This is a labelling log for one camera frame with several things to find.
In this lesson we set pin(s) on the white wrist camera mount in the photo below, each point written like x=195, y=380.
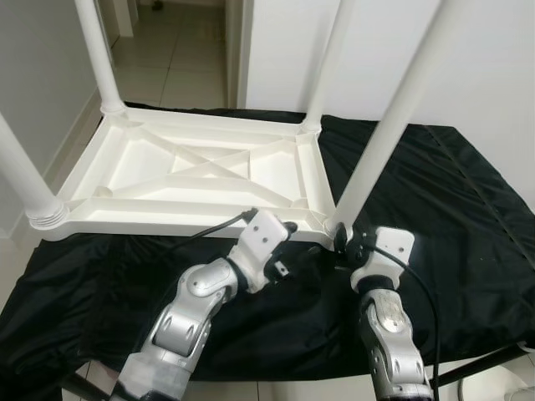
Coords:
x=259, y=234
x=393, y=244

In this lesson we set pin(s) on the black fabric table cover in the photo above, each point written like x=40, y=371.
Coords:
x=468, y=217

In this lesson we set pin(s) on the white plastic children table top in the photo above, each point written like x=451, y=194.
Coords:
x=125, y=163

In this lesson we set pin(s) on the white standing fan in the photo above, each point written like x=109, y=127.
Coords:
x=501, y=388

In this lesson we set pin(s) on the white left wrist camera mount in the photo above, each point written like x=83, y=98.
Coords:
x=259, y=234

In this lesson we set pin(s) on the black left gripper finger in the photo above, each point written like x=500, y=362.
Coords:
x=289, y=227

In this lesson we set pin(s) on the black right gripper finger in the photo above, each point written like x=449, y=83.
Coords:
x=341, y=238

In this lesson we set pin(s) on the beige door frame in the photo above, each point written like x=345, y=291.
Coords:
x=124, y=15

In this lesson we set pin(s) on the white plastic table leg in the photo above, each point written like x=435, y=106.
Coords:
x=96, y=54
x=328, y=63
x=25, y=175
x=393, y=117

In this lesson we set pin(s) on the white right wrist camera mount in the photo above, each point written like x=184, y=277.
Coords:
x=393, y=244

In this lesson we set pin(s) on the black metal table leg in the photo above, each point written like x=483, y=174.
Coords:
x=79, y=386
x=485, y=366

